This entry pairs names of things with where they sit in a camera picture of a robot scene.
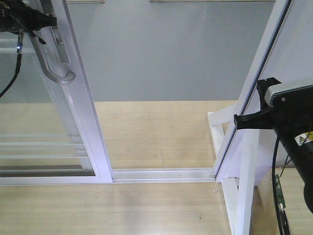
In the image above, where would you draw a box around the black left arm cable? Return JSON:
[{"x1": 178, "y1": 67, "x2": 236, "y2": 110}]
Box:
[{"x1": 0, "y1": 24, "x2": 47, "y2": 98}]

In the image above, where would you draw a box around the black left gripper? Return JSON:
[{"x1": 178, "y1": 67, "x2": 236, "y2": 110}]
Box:
[{"x1": 0, "y1": 4, "x2": 57, "y2": 32}]

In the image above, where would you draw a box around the silver door handle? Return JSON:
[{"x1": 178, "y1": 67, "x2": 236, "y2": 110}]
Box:
[{"x1": 31, "y1": 26, "x2": 75, "y2": 85}]

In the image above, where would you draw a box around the white triangular support bracket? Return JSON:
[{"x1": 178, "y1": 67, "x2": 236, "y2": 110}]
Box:
[{"x1": 207, "y1": 105, "x2": 260, "y2": 235}]

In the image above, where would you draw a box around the white framed sliding glass door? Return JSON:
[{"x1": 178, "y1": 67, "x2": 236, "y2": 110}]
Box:
[{"x1": 0, "y1": 0, "x2": 112, "y2": 186}]

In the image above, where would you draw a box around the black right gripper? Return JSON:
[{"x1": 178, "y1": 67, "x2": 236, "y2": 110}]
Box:
[{"x1": 234, "y1": 77, "x2": 301, "y2": 137}]

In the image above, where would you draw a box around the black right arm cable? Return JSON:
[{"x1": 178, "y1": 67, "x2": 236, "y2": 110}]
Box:
[{"x1": 271, "y1": 137, "x2": 295, "y2": 235}]

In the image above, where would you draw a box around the aluminium bottom door track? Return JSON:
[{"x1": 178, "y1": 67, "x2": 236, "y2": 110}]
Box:
[{"x1": 112, "y1": 167, "x2": 216, "y2": 184}]

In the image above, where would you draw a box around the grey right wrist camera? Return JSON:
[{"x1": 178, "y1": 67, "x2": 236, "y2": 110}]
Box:
[{"x1": 265, "y1": 78, "x2": 313, "y2": 107}]

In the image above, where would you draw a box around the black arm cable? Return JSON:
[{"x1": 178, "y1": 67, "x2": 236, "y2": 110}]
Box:
[
  {"x1": 0, "y1": 24, "x2": 47, "y2": 98},
  {"x1": 271, "y1": 137, "x2": 295, "y2": 235}
]

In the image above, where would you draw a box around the green circuit board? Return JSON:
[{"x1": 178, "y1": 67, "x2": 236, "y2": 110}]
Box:
[{"x1": 273, "y1": 174, "x2": 286, "y2": 211}]

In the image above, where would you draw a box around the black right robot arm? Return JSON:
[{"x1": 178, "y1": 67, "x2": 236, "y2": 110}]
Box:
[{"x1": 234, "y1": 77, "x2": 313, "y2": 211}]

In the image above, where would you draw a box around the white door frame post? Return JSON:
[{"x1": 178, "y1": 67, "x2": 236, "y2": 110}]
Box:
[{"x1": 209, "y1": 0, "x2": 313, "y2": 182}]

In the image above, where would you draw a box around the wooden base platform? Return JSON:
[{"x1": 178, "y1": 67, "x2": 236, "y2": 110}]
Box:
[{"x1": 0, "y1": 100, "x2": 233, "y2": 235}]

